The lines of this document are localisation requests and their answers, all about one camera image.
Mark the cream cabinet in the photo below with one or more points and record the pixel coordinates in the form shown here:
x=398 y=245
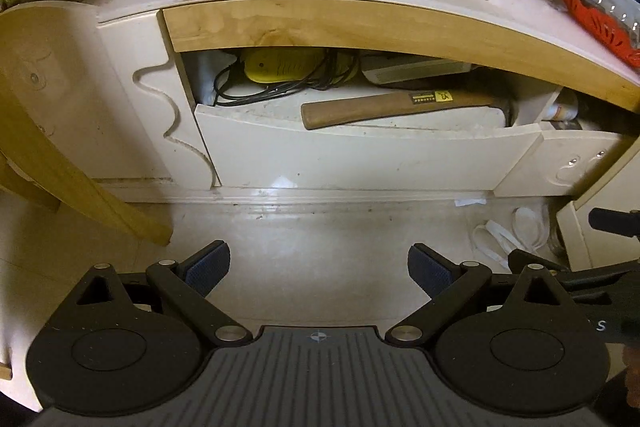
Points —
x=595 y=237

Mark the white bottle with label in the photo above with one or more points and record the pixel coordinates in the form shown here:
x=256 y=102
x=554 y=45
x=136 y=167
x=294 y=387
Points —
x=562 y=111

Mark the white paper scrap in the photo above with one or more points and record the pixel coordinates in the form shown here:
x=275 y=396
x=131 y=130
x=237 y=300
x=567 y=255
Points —
x=470 y=202

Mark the white ribbed box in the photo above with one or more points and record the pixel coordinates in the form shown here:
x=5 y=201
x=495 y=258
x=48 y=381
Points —
x=415 y=69

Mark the orange perforated plastic tool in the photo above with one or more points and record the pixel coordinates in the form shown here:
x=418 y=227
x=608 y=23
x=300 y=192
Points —
x=595 y=24

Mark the cream side drawer with screws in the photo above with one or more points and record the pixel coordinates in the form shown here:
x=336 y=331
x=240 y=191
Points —
x=560 y=162

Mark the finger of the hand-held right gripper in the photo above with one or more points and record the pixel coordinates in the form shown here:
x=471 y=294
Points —
x=525 y=258
x=612 y=221

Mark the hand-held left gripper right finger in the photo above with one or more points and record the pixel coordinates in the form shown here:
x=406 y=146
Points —
x=429 y=271

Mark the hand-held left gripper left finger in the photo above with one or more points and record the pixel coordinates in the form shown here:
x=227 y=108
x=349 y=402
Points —
x=207 y=268

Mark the yellow plastic device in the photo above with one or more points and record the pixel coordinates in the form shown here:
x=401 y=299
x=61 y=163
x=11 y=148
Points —
x=285 y=66

